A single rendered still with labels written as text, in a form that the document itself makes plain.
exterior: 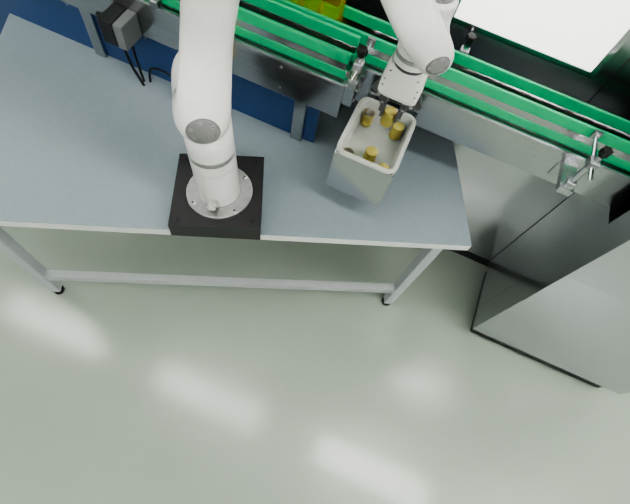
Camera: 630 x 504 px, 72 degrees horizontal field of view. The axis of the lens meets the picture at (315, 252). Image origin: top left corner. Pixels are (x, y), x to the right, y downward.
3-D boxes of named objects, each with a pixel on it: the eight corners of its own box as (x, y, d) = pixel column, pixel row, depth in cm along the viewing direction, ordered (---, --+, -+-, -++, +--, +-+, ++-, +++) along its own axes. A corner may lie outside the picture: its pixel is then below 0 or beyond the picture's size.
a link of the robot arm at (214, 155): (188, 171, 107) (166, 96, 86) (185, 115, 115) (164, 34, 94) (237, 166, 109) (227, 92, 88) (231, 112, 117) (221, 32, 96)
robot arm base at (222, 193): (243, 225, 123) (238, 187, 106) (177, 212, 123) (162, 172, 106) (259, 173, 131) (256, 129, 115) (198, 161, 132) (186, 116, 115)
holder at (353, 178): (404, 142, 141) (422, 107, 127) (377, 207, 129) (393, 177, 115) (356, 121, 141) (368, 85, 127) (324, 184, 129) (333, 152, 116)
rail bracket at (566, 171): (563, 174, 129) (621, 122, 109) (555, 218, 122) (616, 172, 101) (548, 168, 129) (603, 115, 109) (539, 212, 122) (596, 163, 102)
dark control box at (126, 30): (143, 37, 134) (136, 12, 126) (128, 53, 130) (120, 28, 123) (119, 27, 134) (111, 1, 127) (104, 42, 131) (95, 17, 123)
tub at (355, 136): (409, 137, 131) (419, 117, 123) (385, 193, 121) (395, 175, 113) (356, 115, 132) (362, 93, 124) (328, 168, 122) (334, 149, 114)
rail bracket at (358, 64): (370, 64, 123) (382, 24, 112) (349, 103, 116) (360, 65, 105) (360, 59, 123) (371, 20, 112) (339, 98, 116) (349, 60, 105)
